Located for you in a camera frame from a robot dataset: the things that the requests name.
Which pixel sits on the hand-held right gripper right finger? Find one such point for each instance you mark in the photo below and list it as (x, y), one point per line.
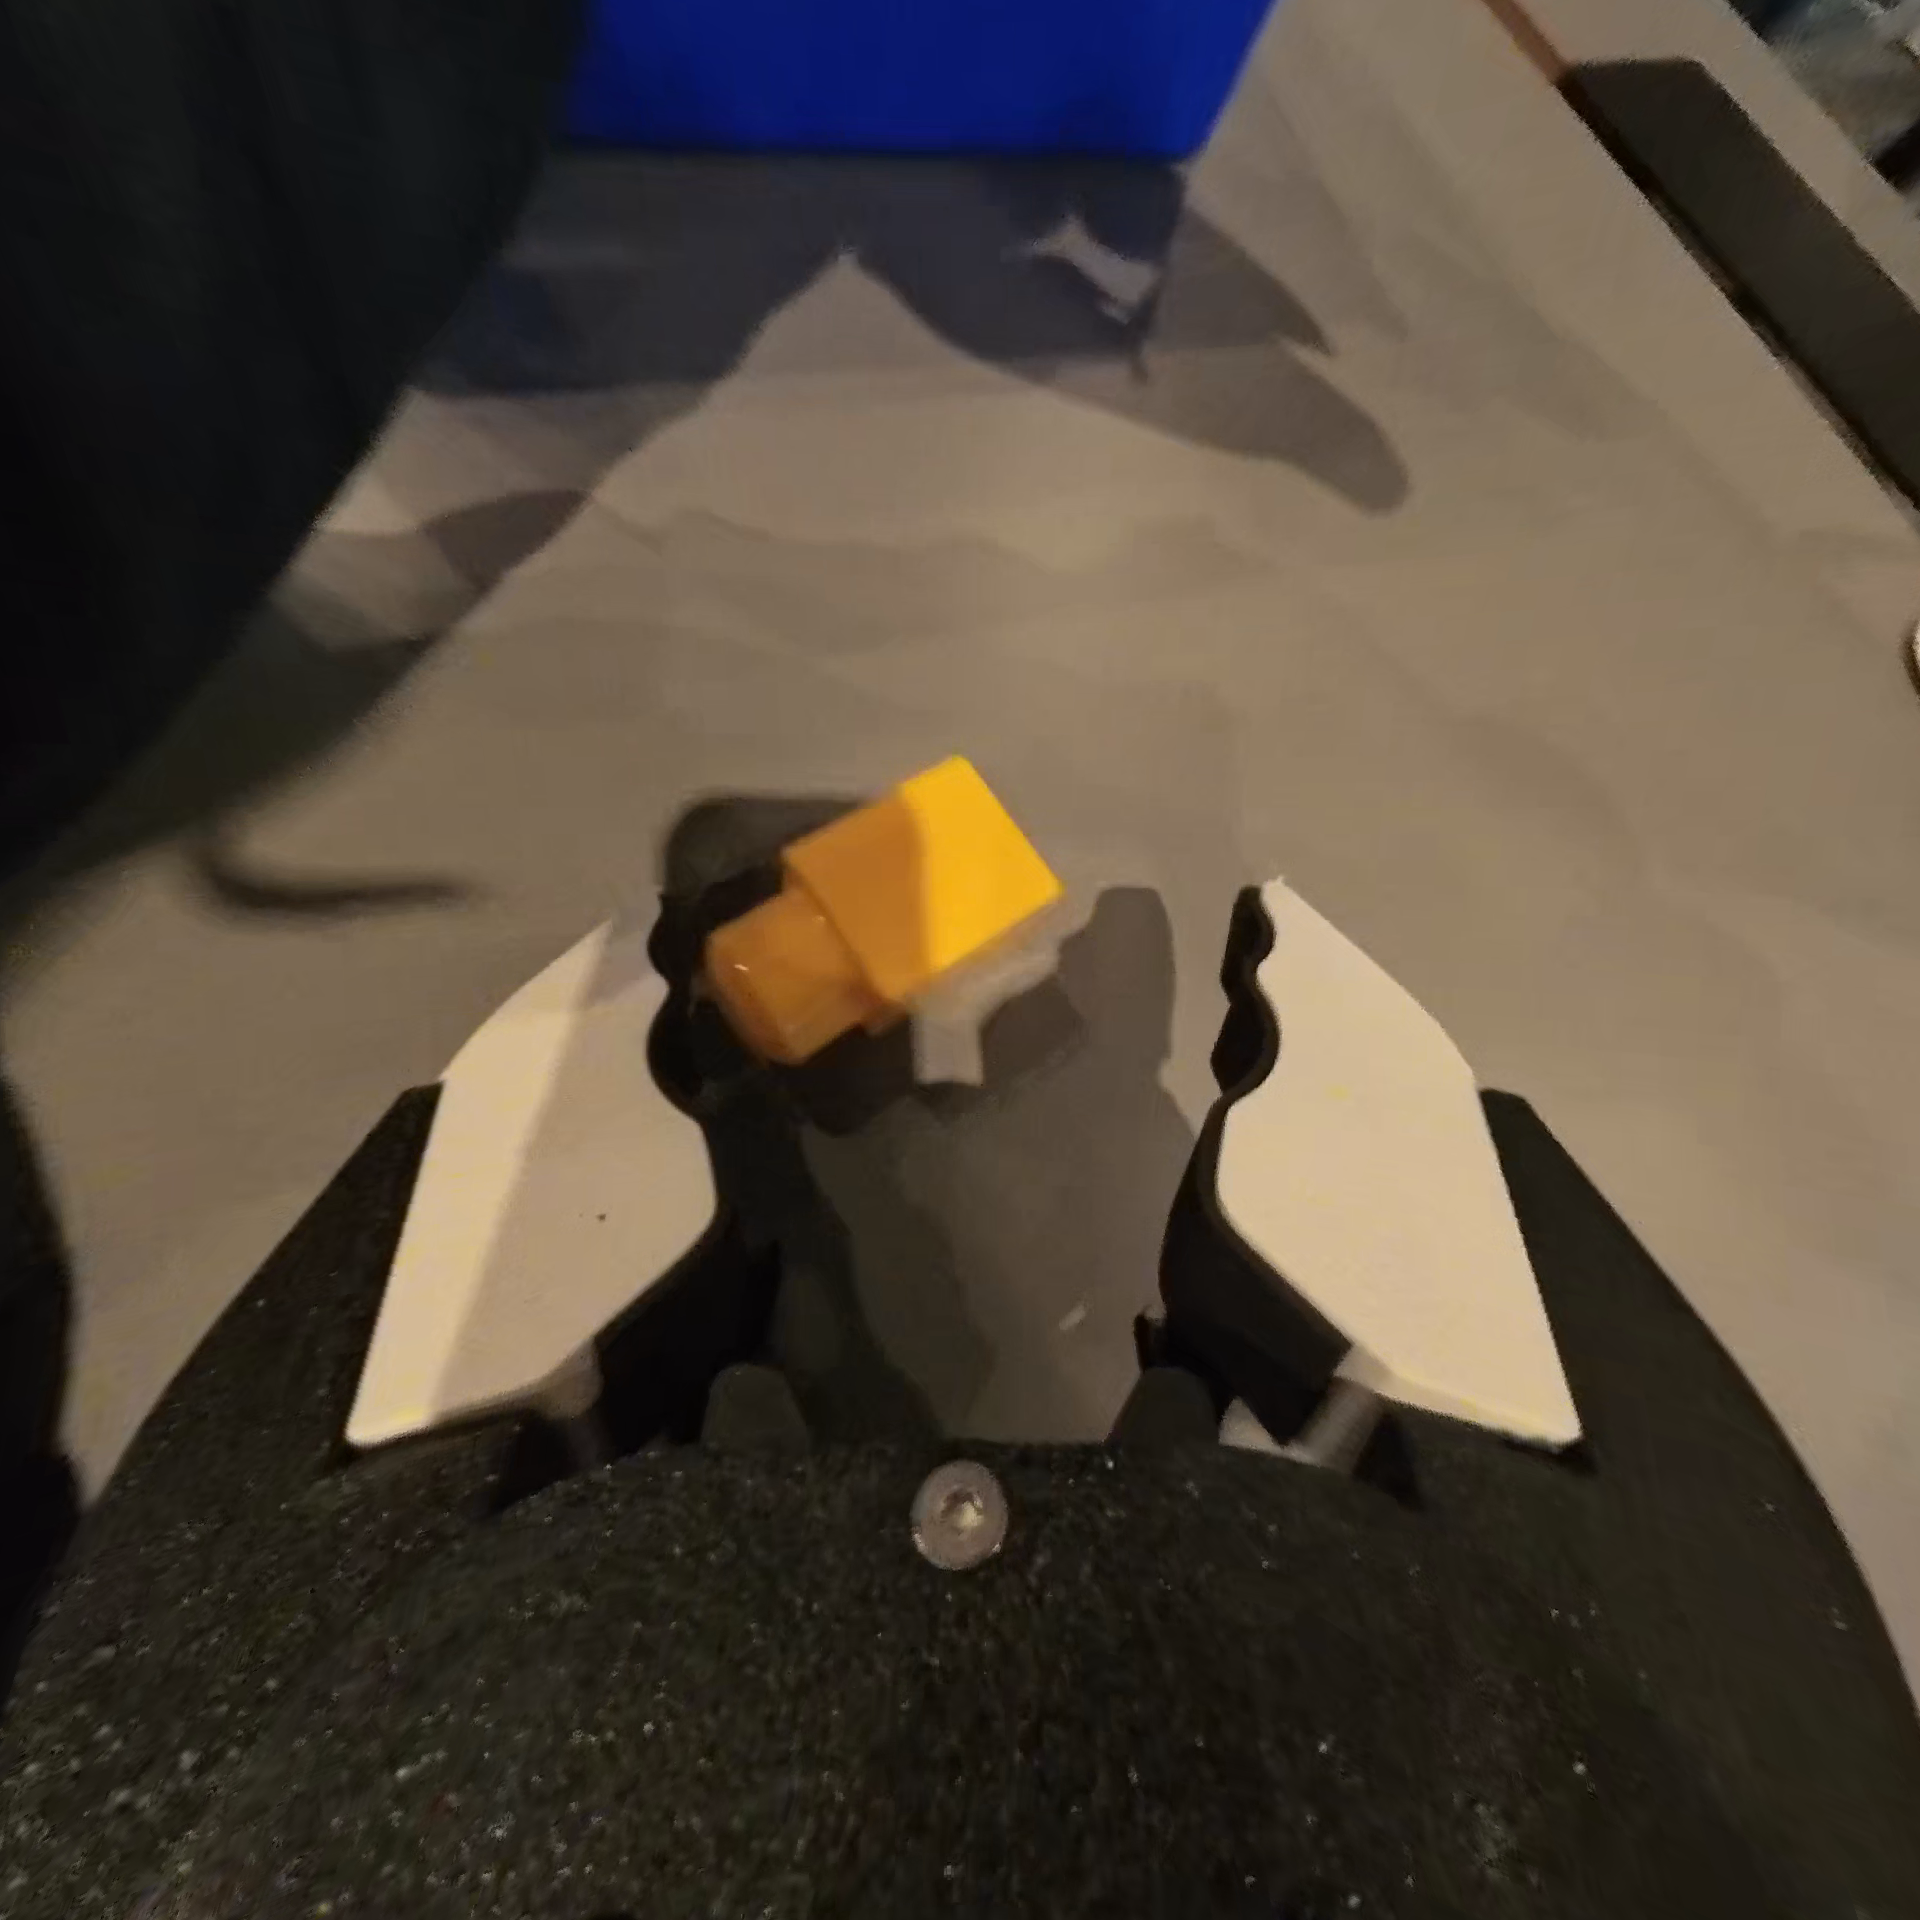
(1382, 1184)

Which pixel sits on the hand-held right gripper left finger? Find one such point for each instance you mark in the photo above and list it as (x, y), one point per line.
(524, 1202)

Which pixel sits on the yellow mega block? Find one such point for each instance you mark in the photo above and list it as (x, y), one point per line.
(902, 901)

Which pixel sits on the blue plastic bin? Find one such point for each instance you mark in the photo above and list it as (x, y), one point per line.
(902, 77)

